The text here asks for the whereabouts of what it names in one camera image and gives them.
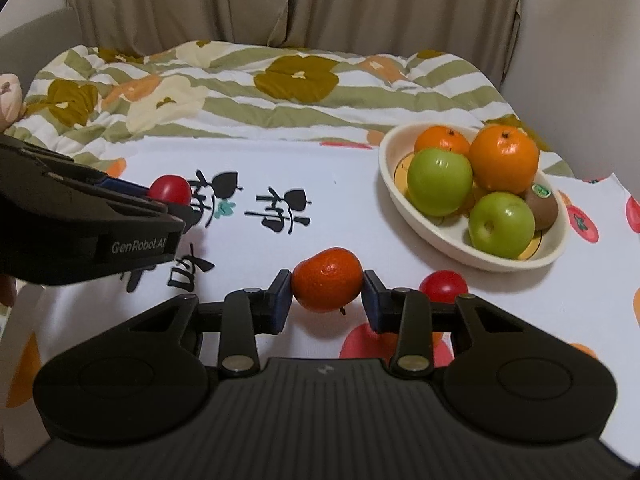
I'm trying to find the small red-orange mandarin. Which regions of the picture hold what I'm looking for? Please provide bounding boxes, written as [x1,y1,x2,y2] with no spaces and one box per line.
[292,247,363,313]

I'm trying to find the green apple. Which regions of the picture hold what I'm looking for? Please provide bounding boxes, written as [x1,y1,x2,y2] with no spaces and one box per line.
[468,192,535,259]
[407,148,473,217]

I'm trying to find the striped floral quilt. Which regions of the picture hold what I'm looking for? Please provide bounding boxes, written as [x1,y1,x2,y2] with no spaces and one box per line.
[4,39,576,179]

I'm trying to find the beige curtain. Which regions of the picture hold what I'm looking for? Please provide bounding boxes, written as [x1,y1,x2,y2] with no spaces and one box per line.
[68,0,521,84]

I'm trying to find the large orange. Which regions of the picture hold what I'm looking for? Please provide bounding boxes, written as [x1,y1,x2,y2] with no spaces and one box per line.
[469,125,540,194]

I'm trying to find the red cherry tomato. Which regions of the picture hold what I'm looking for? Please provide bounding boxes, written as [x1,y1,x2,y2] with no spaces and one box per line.
[146,174,192,205]
[419,270,469,304]

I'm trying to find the brown kiwi with sticker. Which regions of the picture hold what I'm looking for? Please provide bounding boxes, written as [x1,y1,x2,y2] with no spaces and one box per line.
[521,182,559,231]

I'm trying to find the small orange in bowl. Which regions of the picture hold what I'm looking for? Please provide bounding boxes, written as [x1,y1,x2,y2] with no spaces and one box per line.
[413,125,470,156]

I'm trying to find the grey bed headboard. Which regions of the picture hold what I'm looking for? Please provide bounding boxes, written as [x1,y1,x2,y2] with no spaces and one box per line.
[0,8,82,92]

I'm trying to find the cream oval fruit bowl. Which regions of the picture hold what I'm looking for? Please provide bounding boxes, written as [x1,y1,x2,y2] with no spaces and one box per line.
[378,122,572,273]

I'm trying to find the pink plush toy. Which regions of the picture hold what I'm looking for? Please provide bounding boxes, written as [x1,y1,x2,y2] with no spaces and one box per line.
[0,74,24,132]

